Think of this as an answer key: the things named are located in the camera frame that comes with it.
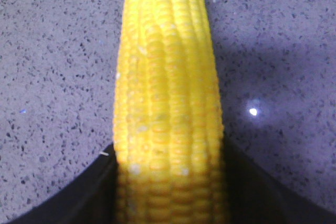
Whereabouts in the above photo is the yellow corn cob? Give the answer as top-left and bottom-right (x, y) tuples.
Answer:
(113, 0), (230, 223)

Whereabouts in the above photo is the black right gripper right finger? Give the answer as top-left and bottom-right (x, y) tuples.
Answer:
(223, 137), (335, 223)

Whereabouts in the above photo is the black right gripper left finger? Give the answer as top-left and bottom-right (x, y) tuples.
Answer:
(10, 144), (118, 224)

